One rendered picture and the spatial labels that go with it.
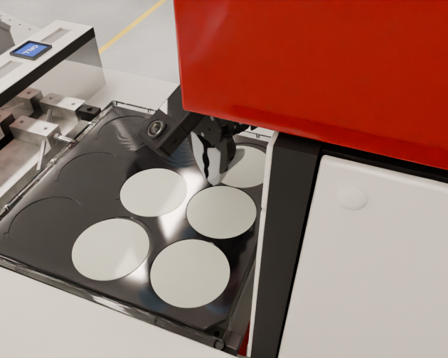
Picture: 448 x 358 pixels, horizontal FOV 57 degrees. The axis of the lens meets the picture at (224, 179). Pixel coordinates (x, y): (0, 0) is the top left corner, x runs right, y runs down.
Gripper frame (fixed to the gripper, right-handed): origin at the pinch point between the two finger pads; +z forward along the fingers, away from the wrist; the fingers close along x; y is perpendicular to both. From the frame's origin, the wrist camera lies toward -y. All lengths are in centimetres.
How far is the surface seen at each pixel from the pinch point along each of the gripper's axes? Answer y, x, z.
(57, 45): -0.4, 45.0, -4.7
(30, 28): 9, 89, 9
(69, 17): 96, 279, 92
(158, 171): -3.8, 7.8, 1.3
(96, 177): -11.6, 13.2, 1.4
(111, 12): 125, 266, 91
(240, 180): 4.1, -2.4, 1.2
